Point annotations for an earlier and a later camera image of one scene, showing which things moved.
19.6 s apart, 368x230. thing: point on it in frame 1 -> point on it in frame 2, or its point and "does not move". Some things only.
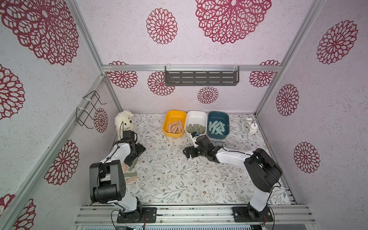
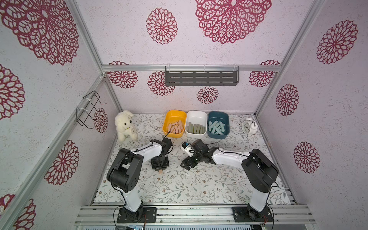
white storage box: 196,121 does not move
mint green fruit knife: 222,125 does not move
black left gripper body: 139,149 -> 160,163
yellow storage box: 172,116 does not move
